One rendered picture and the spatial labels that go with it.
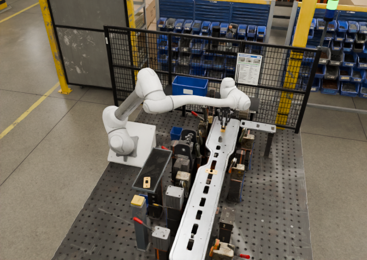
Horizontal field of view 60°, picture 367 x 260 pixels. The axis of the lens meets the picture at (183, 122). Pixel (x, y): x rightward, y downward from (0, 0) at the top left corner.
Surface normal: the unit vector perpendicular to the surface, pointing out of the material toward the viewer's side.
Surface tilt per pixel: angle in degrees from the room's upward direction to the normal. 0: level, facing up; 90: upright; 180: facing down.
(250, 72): 90
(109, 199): 0
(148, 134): 43
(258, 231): 0
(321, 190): 0
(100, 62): 92
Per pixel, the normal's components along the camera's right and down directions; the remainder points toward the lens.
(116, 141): -0.13, -0.10
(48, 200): 0.01, -0.80
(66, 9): -0.25, 0.59
